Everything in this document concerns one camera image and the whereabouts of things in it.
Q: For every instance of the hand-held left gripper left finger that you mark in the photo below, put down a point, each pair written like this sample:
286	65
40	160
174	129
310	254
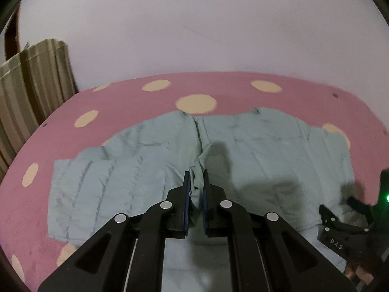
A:
186	194

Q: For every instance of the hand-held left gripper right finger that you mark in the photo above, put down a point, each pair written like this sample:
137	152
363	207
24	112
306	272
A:
206	194

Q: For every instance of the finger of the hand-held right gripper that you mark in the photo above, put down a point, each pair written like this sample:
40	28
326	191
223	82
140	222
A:
332	219
360	206

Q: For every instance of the light green puffer jacket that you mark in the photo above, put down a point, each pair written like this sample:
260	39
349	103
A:
127	164

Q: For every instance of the person's right hand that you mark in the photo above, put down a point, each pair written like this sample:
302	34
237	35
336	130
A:
357	270

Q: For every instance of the pink polka dot bedsheet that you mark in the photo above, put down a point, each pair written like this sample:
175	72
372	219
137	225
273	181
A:
121	100

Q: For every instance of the striped cloth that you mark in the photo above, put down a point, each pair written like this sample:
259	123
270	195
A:
33	91

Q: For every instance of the brown wooden frame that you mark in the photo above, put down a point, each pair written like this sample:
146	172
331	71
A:
11	33

